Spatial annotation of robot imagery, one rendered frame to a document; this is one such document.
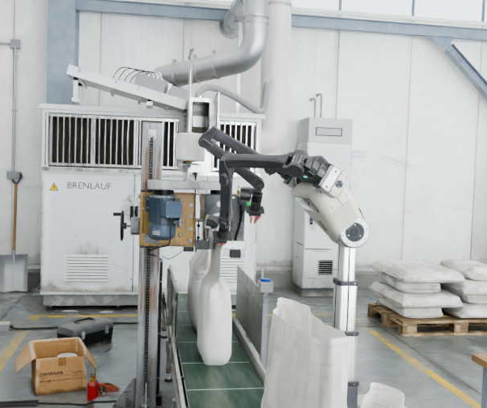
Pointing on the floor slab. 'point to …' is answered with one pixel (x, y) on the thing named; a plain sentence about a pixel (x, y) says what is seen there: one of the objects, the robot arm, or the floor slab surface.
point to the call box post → (264, 329)
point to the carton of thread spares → (56, 365)
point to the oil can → (92, 387)
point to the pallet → (408, 327)
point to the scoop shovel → (18, 282)
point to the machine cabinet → (117, 201)
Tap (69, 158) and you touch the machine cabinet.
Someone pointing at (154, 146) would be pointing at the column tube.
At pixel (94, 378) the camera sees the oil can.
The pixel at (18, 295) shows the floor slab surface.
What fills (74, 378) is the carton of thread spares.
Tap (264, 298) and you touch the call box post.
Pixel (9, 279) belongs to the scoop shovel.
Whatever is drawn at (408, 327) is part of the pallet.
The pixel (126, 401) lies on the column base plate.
